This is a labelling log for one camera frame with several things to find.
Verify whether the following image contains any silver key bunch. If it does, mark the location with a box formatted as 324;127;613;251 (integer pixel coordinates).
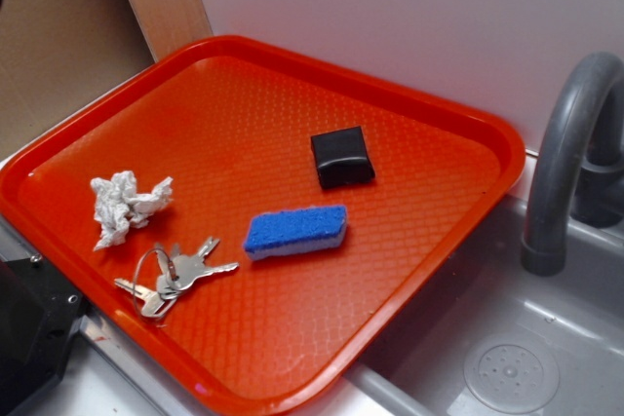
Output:
113;237;239;321

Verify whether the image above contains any orange plastic tray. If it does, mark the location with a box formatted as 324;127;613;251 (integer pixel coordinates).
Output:
1;36;525;415

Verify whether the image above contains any grey plastic faucet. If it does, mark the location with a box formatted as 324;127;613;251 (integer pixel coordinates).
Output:
521;52;623;277

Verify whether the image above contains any black rectangular box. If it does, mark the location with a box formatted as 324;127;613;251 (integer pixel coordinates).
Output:
311;126;375;190

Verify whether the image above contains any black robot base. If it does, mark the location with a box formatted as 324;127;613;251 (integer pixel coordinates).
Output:
1;258;86;415

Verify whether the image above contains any crumpled white paper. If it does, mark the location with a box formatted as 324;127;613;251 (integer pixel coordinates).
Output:
90;170;174;251

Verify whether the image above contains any grey toy sink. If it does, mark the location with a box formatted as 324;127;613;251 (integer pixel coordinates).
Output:
343;194;624;416

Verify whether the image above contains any blue sponge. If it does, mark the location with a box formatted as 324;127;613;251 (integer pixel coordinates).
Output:
243;205;348;261

